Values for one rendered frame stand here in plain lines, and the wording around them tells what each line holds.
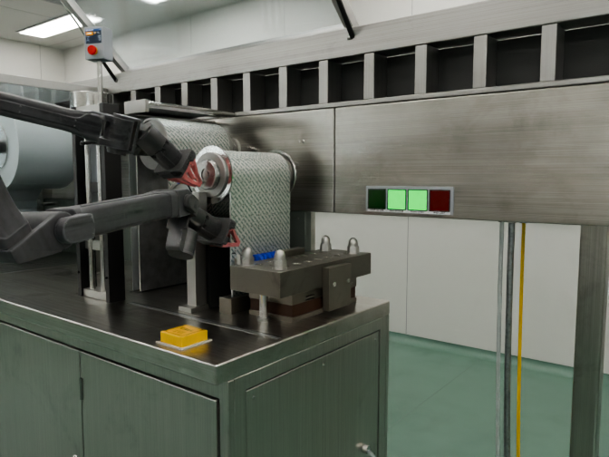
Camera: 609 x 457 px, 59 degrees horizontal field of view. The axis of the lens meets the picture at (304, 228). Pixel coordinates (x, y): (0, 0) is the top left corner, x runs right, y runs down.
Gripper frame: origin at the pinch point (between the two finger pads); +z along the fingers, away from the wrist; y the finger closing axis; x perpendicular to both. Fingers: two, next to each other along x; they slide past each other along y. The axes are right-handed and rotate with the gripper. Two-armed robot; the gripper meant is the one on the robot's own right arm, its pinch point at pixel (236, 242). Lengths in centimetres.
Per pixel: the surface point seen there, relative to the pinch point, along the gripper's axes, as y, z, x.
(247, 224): 0.3, 1.6, 5.8
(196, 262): -7.8, -3.6, -7.5
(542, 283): 12, 258, 73
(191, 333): 12.9, -16.5, -25.3
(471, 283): -34, 261, 68
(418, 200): 36.0, 21.4, 23.2
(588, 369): 75, 54, -5
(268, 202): 0.3, 6.5, 14.3
